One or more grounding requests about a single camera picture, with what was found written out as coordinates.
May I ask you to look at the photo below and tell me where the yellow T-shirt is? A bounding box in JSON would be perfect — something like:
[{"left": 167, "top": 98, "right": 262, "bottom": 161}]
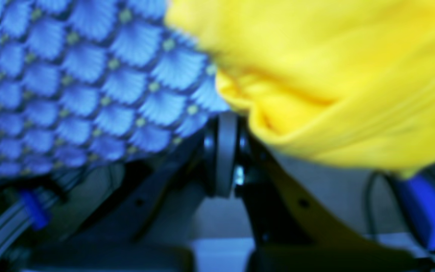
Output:
[{"left": 165, "top": 0, "right": 435, "bottom": 178}]

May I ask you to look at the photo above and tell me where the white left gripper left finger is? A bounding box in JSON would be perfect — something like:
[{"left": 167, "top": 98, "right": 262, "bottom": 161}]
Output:
[{"left": 23, "top": 118, "right": 216, "bottom": 272}]

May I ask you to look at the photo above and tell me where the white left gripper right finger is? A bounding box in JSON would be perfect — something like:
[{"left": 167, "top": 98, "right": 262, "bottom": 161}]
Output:
[{"left": 217, "top": 112, "right": 429, "bottom": 272}]

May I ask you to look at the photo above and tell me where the blue fan-pattern tablecloth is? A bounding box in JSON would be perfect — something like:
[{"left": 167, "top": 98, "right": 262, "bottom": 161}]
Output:
[{"left": 0, "top": 0, "right": 228, "bottom": 185}]

